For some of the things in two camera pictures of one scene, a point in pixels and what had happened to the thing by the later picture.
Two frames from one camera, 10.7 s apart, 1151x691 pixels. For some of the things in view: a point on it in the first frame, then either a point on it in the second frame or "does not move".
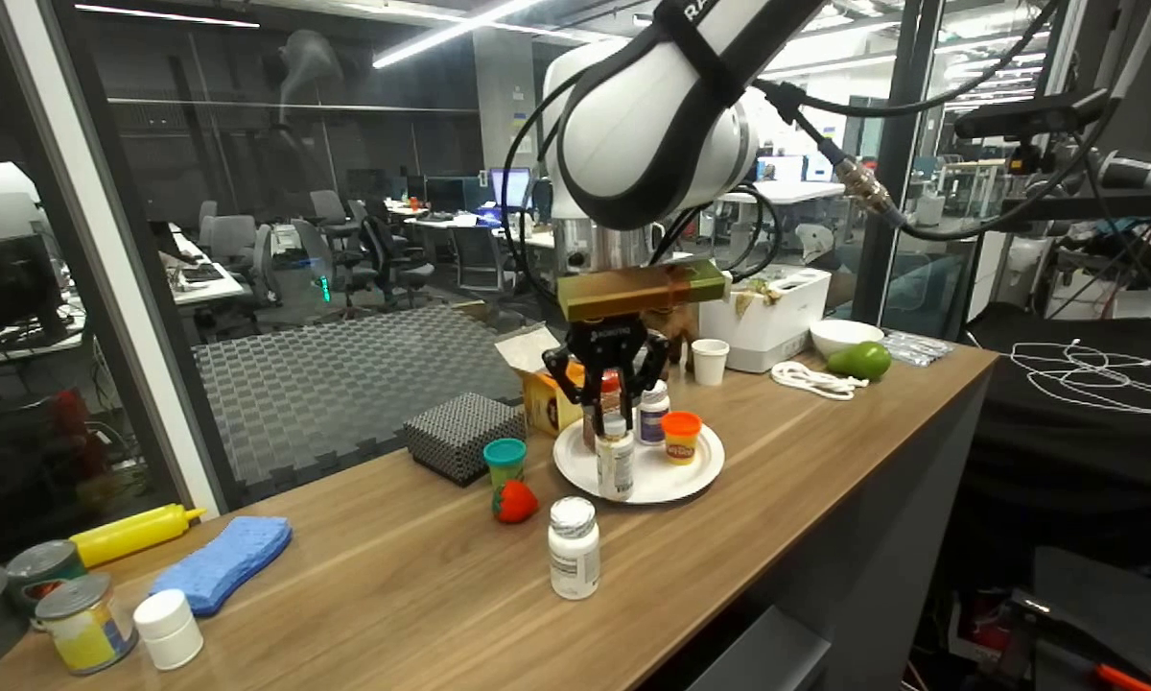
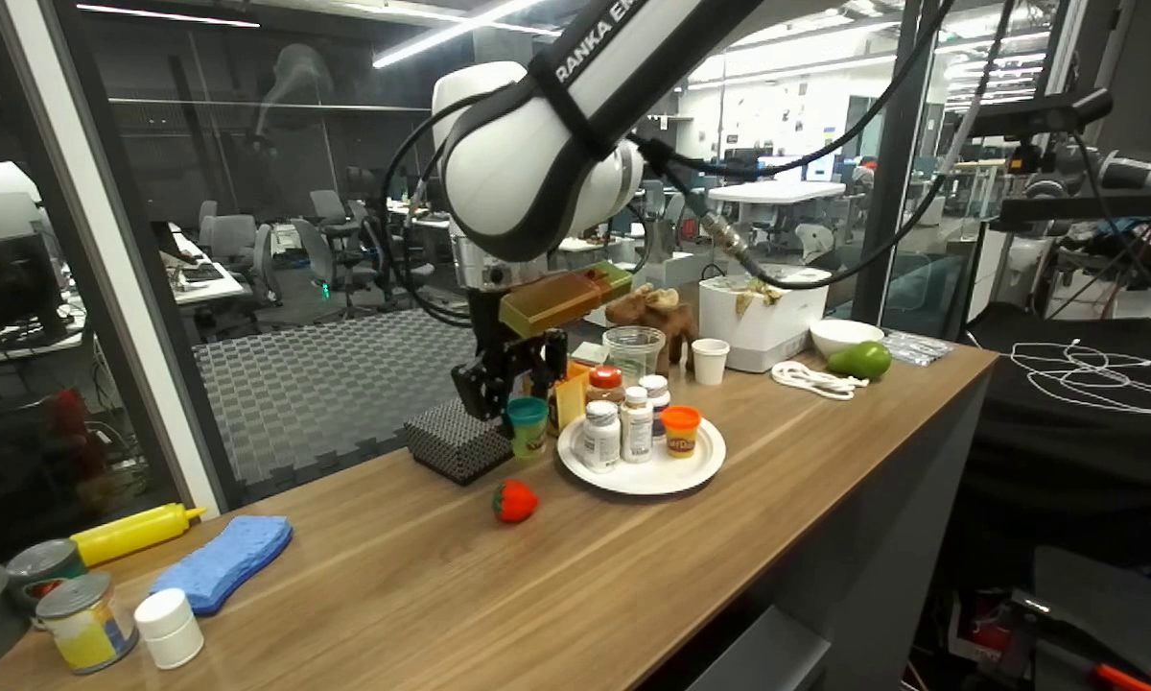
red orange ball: x=515 y=505 does not move
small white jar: x=170 y=632 does not move
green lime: x=868 y=360 does not move
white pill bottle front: x=571 y=546 -> x=599 y=435
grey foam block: x=452 y=435 does not move
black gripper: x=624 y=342 -> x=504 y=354
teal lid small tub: x=498 y=455 -> x=527 y=422
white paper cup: x=709 y=360 does not move
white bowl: x=830 y=335 does not move
